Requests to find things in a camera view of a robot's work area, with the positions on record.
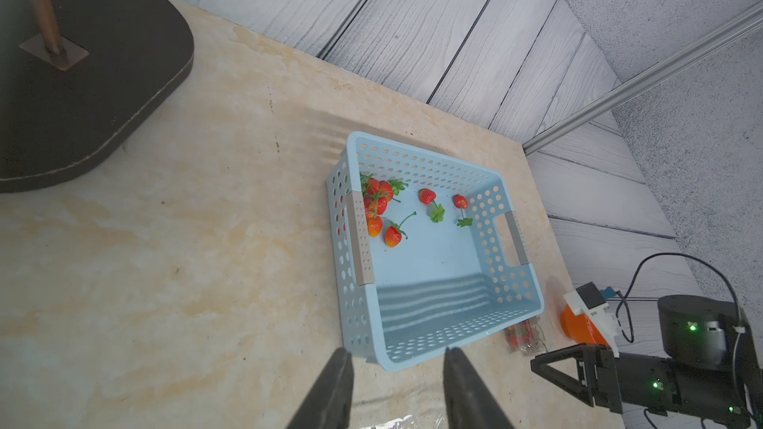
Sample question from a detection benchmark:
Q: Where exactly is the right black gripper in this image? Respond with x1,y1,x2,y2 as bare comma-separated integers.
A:
531,345,745,414

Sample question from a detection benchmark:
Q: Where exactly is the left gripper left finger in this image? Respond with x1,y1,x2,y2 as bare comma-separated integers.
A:
287,348,355,429

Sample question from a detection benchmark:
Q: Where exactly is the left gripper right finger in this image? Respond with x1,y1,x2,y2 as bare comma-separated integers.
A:
443,348,515,429

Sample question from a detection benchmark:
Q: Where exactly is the clear clamshell container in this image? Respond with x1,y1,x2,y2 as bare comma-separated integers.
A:
504,317,548,356

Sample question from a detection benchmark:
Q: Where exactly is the red strawberry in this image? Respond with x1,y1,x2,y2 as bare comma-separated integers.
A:
505,321,536,353

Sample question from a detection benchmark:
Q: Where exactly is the light blue plastic basket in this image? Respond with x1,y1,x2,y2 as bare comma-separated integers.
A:
327,132,546,371

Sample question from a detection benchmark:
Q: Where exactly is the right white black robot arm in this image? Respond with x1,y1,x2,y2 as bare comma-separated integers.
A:
531,295,762,428

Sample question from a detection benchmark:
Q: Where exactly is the orange plastic bowl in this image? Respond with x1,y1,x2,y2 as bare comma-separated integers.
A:
560,306,608,346

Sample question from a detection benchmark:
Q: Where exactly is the strawberry cluster right basket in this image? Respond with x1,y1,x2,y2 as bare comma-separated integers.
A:
416,187,475,228

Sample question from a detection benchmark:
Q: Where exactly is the strawberry cluster basket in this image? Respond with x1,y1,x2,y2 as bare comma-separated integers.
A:
360,173,417,248
416,187,475,228

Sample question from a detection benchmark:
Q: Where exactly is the strawberry cluster left basket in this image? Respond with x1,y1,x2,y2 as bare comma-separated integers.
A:
360,173,417,248

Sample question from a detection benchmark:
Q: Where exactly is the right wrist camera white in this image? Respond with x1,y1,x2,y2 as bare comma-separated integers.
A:
564,282,621,357

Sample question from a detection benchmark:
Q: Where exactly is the right aluminium frame post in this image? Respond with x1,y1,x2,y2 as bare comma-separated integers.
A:
523,2,762,156

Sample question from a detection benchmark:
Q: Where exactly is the bronze wire glass rack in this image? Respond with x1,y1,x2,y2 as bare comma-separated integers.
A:
1,0,195,193

